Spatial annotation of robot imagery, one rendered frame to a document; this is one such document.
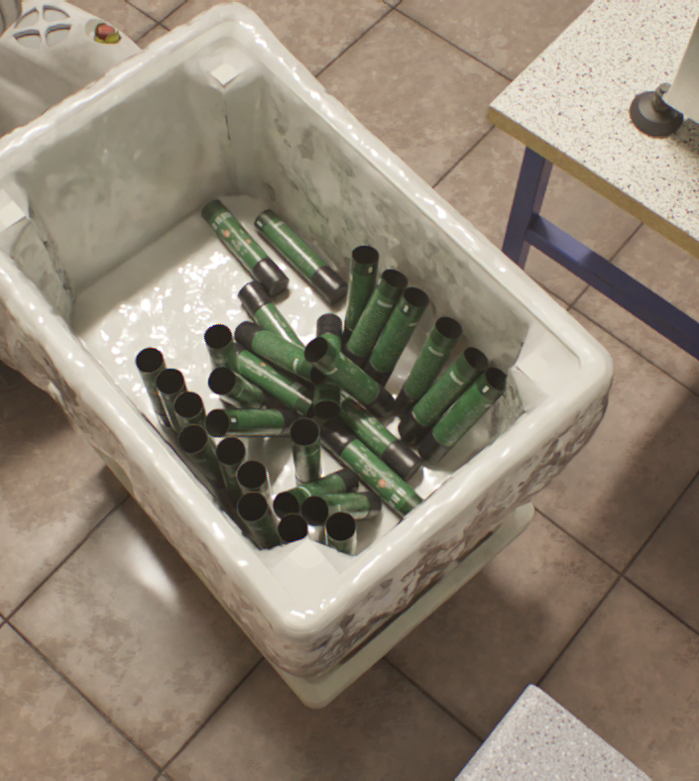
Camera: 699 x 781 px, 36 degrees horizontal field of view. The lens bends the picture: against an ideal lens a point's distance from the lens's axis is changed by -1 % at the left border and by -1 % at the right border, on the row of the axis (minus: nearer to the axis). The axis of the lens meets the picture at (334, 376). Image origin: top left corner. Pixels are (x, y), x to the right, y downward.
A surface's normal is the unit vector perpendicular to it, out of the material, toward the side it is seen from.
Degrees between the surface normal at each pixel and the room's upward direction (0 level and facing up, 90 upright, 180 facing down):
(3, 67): 73
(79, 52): 0
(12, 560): 0
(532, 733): 0
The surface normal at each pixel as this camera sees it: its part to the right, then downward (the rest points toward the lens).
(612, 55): -0.01, -0.43
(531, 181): -0.65, 0.69
